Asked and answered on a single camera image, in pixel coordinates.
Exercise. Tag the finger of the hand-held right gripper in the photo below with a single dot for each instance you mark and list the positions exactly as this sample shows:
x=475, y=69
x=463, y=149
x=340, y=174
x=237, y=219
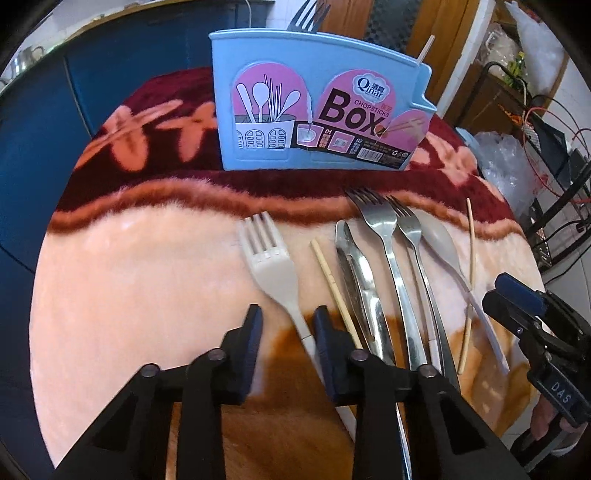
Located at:
x=519, y=290
x=505, y=311

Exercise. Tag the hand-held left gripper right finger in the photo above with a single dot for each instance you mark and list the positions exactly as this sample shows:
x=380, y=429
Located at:
x=325, y=350

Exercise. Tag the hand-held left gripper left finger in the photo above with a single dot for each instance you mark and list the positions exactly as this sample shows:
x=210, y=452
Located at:
x=251, y=341

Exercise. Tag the wooden chopstick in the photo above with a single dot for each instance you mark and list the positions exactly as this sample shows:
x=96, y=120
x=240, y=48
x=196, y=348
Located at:
x=470, y=240
x=330, y=284
x=425, y=48

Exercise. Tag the white plastic fork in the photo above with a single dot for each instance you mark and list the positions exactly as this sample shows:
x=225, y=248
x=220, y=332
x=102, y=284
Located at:
x=270, y=272

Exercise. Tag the metal tongs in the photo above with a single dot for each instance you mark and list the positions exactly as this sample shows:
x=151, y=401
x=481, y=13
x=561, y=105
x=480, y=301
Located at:
x=358, y=277

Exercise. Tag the slender metal fork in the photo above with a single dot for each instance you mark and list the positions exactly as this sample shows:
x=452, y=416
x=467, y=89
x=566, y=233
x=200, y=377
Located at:
x=411, y=235

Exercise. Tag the large metal fork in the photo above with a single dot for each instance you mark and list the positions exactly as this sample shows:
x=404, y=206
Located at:
x=383, y=230

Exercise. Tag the blue utensil box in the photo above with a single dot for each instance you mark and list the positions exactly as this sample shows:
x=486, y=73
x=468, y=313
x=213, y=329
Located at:
x=258, y=50

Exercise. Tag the person's right hand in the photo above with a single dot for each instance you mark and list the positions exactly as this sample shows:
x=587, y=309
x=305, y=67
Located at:
x=542, y=422

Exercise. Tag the crumpled clear plastic bag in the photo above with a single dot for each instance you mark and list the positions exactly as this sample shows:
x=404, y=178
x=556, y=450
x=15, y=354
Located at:
x=503, y=161

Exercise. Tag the floral plush blanket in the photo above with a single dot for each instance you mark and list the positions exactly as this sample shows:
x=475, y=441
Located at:
x=138, y=277

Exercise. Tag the large white plastic bag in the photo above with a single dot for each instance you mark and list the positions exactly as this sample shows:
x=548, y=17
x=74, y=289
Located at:
x=540, y=41

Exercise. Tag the dark metal fork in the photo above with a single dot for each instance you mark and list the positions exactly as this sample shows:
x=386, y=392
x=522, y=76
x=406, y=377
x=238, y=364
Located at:
x=307, y=16

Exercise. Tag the metal kettle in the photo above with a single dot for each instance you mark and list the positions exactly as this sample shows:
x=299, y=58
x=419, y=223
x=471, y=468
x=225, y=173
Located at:
x=25, y=57

